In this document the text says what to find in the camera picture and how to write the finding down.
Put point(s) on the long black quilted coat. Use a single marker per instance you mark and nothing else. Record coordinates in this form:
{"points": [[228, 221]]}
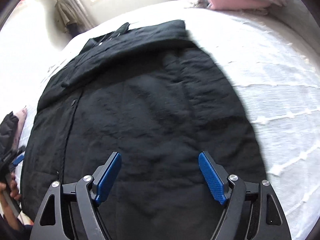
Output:
{"points": [[156, 98]]}

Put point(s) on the pink floral pillow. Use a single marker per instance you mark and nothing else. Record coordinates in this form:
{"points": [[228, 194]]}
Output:
{"points": [[22, 115]]}

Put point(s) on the person's left hand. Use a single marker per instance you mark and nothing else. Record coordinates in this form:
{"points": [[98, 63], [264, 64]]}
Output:
{"points": [[14, 191]]}

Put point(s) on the grey quilted bedspread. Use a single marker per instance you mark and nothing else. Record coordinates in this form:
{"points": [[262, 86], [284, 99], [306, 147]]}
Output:
{"points": [[271, 68]]}

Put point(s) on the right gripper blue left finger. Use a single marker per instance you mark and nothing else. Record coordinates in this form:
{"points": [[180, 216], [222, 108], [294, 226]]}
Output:
{"points": [[55, 219]]}

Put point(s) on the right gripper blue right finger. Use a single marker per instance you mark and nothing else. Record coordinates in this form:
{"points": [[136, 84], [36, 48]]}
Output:
{"points": [[251, 210]]}

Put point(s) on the left grey curtain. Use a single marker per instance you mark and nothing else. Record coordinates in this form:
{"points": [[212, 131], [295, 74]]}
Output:
{"points": [[80, 13]]}

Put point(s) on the hanging brown jacket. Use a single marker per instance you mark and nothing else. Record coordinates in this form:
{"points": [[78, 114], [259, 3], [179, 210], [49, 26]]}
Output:
{"points": [[66, 19]]}

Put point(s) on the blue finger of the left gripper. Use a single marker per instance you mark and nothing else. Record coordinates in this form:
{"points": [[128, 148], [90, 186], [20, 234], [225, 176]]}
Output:
{"points": [[18, 160]]}

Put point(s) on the black puffer jacket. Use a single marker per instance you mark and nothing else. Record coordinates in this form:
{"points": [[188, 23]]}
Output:
{"points": [[8, 130]]}

